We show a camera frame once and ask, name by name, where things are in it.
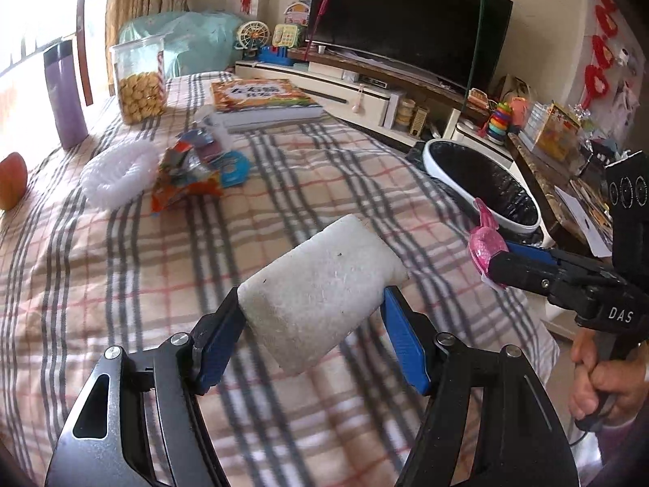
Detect teal covered armchair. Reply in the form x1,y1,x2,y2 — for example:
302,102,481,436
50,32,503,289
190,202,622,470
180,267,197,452
118,10,244,78

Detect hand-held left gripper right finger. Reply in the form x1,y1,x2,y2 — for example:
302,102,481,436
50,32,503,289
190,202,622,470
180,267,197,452
381,285,581,487

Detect green toy telephone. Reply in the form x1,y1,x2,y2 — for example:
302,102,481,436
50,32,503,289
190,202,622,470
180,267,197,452
273,24,305,49

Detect arched pink white toy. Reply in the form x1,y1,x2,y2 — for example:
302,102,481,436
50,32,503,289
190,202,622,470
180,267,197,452
284,0,312,26

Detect blue round packet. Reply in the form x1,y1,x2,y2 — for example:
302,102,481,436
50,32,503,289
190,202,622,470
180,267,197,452
218,151,251,186

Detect person's right hand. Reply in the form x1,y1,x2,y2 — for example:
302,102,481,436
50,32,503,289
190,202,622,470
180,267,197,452
568,327,649,424

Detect silver wrapper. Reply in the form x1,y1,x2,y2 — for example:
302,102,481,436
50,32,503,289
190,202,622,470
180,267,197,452
195,109,231,150

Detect colourful toy box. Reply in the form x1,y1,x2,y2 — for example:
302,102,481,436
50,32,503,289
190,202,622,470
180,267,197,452
535,103,581,159

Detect red-framed balcony door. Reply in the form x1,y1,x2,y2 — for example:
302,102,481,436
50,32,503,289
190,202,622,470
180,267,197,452
0,0,110,112

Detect pink wrapper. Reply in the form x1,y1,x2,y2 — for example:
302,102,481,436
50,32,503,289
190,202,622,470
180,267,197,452
469,198,509,290

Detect thick white book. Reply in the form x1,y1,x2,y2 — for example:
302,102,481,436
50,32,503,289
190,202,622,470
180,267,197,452
210,104,325,134

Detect marble-topped white cabinet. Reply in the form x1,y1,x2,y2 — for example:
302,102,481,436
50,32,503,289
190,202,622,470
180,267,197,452
507,132,617,259

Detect plaid tablecloth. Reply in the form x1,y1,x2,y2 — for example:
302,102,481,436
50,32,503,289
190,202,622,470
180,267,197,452
0,71,559,487

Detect blue plastic toy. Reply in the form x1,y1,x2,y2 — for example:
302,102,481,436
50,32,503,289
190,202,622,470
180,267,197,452
258,45,295,67

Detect toy ferris wheel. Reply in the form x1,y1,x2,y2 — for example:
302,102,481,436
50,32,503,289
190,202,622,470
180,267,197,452
233,20,272,59

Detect orange snack wrapper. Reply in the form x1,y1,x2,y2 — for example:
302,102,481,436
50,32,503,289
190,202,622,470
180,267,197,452
152,142,224,214

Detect red apple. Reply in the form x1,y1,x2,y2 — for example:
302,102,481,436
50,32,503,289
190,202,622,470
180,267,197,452
0,152,28,211

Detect white foam block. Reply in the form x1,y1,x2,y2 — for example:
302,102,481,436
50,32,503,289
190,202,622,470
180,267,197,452
237,214,410,377

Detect purple thermos bottle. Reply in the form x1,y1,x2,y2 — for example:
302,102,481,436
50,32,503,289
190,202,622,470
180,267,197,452
43,39,89,150

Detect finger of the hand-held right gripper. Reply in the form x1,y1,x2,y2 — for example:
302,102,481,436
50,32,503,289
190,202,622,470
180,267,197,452
488,252,563,297
499,241,559,266

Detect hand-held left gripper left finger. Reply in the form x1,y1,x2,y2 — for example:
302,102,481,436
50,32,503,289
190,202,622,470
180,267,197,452
45,287,249,487

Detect white bin with black bag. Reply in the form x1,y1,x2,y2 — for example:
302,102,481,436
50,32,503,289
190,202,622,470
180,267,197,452
410,138,546,244

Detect white paper sheet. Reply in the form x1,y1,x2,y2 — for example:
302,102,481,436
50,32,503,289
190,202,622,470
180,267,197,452
555,185,614,257

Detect clear cookie jar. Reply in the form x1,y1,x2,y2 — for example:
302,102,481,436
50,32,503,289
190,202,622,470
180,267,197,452
109,33,169,125

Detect black flat television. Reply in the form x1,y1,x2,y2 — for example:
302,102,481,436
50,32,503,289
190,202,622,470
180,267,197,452
307,0,514,96

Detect white frilly plastic ring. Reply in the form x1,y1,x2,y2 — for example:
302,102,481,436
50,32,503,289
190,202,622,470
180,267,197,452
80,139,162,209

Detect blue small wrapper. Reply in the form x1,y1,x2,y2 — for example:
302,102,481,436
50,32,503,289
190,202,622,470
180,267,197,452
176,129,214,149

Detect rainbow stacking ring toy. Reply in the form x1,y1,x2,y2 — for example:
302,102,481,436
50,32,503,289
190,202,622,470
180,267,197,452
488,101,513,144

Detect white television cabinet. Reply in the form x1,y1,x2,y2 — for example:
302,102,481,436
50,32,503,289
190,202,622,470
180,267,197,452
234,48,508,158

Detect red paper wall decoration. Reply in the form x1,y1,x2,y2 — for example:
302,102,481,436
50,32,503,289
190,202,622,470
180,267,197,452
580,0,622,107

